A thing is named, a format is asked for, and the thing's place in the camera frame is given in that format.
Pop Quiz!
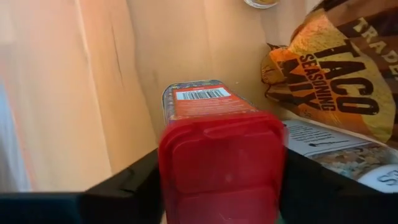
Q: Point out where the white lid spice jar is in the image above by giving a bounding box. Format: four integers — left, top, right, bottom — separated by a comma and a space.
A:
282, 119, 398, 194

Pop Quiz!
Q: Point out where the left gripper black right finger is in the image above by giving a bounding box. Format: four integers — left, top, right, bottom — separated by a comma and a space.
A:
279, 149, 398, 224

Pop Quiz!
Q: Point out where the brown orange snack packet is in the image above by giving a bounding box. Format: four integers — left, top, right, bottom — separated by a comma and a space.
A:
260, 0, 398, 144

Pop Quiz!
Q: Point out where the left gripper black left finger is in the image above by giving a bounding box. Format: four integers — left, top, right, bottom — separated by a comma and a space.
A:
79, 148, 164, 224

